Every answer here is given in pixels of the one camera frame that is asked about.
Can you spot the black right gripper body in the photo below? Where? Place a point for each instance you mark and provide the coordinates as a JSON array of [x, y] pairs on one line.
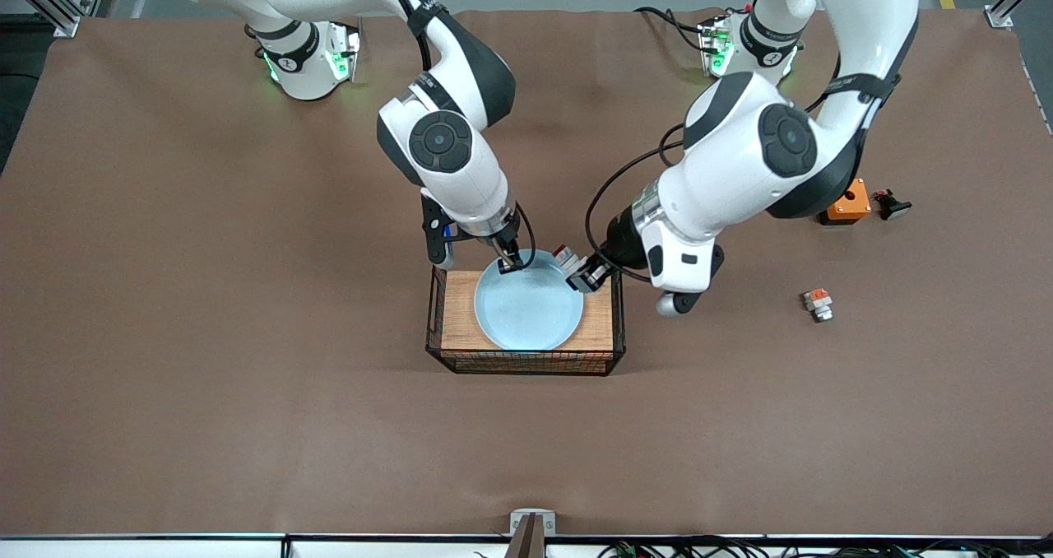
[[505, 248]]

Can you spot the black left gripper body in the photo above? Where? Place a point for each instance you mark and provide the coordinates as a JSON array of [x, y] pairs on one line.
[[619, 245]]

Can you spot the red button with contact block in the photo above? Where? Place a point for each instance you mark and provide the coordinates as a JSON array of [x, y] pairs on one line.
[[568, 258]]

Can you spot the light blue round plate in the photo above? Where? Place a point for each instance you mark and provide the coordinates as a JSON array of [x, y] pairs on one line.
[[526, 311]]

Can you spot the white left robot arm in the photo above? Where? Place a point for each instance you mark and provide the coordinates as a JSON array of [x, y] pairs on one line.
[[757, 155]]

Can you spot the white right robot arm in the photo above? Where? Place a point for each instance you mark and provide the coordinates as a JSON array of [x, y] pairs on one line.
[[448, 146]]

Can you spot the orange button box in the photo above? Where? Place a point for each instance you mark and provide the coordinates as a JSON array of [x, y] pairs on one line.
[[851, 204]]

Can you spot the black push button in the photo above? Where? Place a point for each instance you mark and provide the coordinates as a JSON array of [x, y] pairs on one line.
[[892, 206]]

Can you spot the wooden board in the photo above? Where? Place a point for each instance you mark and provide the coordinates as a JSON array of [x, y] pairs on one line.
[[461, 319]]

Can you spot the white orange contact block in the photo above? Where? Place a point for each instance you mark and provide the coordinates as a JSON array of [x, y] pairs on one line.
[[818, 303]]

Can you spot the brown table mat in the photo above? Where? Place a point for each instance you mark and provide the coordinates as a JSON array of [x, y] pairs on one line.
[[247, 377]]

